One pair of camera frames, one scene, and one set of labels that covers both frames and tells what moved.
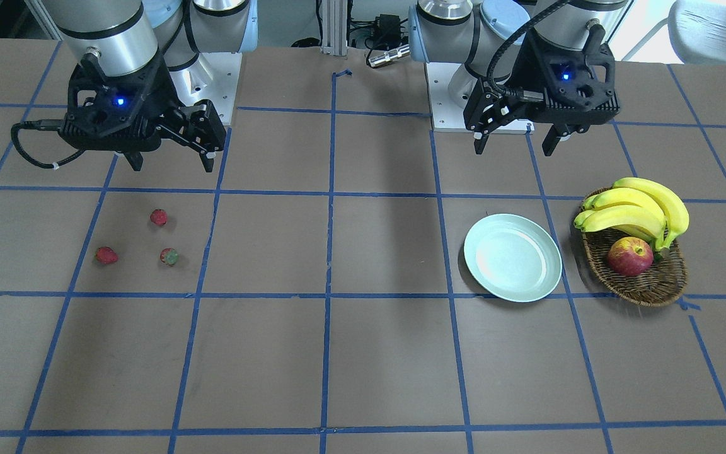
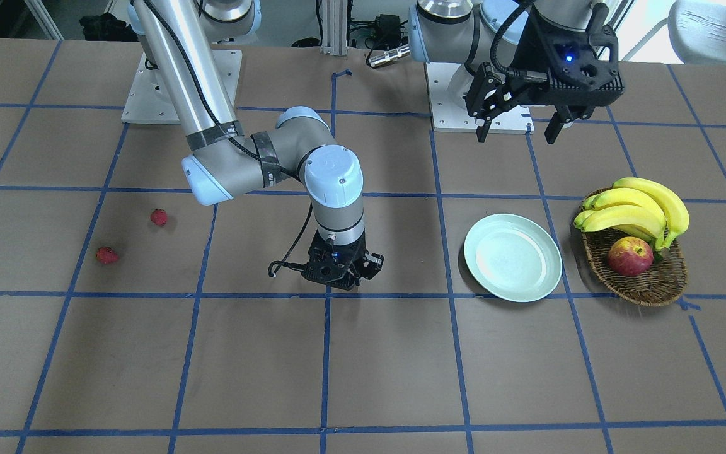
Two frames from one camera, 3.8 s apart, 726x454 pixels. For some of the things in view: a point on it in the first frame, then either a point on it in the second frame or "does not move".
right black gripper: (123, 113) to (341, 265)
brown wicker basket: (662, 284) does not move
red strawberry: (158, 217) does not move
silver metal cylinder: (389, 55) does not move
